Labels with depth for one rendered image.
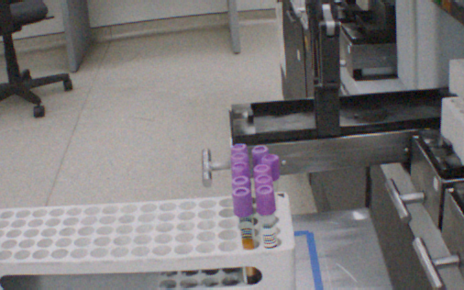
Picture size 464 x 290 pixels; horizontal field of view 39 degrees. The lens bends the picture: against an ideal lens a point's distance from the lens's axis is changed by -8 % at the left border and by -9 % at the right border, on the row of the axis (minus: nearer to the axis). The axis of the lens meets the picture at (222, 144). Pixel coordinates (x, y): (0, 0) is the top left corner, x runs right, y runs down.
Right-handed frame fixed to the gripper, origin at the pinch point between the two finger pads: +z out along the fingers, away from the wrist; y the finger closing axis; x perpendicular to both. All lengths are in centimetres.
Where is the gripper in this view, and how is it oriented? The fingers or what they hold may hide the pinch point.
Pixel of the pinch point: (326, 105)
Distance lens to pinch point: 94.5
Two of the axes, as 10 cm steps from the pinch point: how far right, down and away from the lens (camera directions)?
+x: -10.0, 0.9, 0.1
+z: 0.9, 9.0, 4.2
